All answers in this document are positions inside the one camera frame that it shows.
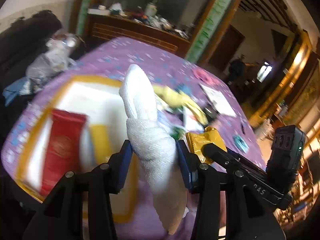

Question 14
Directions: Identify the gold foil packet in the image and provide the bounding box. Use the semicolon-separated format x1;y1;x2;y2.
185;127;227;164

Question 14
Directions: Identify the white towel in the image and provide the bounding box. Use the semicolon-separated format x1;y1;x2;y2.
119;64;187;235

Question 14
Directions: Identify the white red medicine sachet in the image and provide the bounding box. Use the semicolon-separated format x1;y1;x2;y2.
183;106;204;133

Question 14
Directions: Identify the teal tissue pack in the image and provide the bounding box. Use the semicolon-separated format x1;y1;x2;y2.
233;135;249;154

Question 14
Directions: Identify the red snack packet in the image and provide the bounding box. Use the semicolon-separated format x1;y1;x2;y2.
40;109;87;197

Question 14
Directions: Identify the yellow towel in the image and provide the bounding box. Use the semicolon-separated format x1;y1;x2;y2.
153;85;209;126

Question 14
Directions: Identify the blue cloth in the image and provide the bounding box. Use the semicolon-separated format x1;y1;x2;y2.
175;83;193;96

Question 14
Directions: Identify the black electric motor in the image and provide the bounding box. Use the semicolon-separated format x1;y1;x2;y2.
202;103;220;124

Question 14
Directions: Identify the yellow-rimmed white foam box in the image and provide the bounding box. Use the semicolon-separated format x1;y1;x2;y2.
15;74;141;224

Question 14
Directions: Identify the purple floral tablecloth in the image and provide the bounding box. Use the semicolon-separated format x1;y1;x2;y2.
1;37;266;239

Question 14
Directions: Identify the white paper booklet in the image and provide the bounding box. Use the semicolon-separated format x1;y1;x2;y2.
200;84;236;118

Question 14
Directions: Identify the pink cloth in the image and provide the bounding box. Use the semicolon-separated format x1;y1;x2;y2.
193;68;221;86

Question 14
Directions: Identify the person in black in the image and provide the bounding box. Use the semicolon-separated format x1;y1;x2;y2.
226;54;246;85

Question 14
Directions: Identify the clear plastic bag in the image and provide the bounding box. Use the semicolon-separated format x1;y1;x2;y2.
20;31;81;95

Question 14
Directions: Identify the dark wooden cabinet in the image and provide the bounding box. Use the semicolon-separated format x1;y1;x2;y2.
70;0;241;64

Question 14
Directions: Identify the black sofa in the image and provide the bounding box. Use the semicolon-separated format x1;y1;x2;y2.
0;10;86;106

